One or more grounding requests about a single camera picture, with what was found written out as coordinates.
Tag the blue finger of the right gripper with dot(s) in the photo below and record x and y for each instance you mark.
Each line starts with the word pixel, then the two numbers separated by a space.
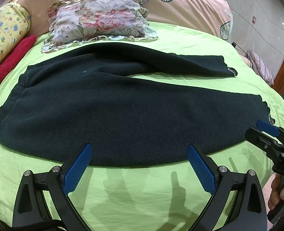
pixel 268 128
pixel 259 139

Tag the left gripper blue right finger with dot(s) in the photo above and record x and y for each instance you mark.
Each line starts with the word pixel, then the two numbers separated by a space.
pixel 214 181

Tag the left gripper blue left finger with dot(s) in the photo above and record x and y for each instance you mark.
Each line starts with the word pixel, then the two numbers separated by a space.
pixel 62 180

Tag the black fleece pants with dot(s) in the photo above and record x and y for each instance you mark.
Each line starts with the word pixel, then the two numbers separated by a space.
pixel 91 94

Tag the person's right hand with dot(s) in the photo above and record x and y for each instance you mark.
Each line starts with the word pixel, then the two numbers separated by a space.
pixel 275 195

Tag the green bed sheet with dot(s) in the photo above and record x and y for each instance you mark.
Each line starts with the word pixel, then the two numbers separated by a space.
pixel 157 198

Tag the striped pink cloth bundle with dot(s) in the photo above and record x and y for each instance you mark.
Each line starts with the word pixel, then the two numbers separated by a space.
pixel 255 62

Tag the red fleece blanket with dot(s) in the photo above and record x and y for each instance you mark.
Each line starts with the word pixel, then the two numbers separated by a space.
pixel 17 54

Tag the yellow cartoon print pillow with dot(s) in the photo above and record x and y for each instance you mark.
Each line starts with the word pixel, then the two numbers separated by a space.
pixel 15 22

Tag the floral ruffled pillow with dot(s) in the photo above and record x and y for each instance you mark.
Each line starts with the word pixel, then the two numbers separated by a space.
pixel 80 21

